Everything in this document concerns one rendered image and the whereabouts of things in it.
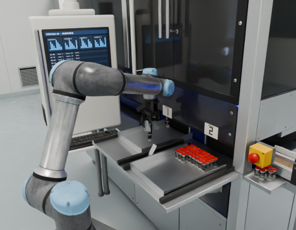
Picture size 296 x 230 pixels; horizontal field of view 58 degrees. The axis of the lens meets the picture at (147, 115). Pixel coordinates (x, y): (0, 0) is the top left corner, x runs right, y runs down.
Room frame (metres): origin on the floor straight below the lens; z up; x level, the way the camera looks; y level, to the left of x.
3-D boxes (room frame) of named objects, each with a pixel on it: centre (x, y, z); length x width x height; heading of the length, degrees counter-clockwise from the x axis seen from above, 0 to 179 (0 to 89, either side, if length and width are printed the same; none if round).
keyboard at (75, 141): (1.52, 0.37, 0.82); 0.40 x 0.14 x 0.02; 116
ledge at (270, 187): (0.96, -0.50, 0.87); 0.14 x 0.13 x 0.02; 123
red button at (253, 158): (0.93, -0.42, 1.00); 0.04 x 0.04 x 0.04; 33
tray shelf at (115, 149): (1.20, -0.07, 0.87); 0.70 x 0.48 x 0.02; 33
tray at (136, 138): (1.39, -0.04, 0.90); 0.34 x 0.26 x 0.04; 123
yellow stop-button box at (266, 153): (0.95, -0.46, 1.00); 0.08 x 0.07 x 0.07; 123
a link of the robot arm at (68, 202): (0.72, 0.26, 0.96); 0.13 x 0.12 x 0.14; 55
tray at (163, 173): (1.04, -0.13, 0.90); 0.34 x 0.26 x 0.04; 122
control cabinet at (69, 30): (1.75, 0.45, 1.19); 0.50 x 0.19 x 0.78; 116
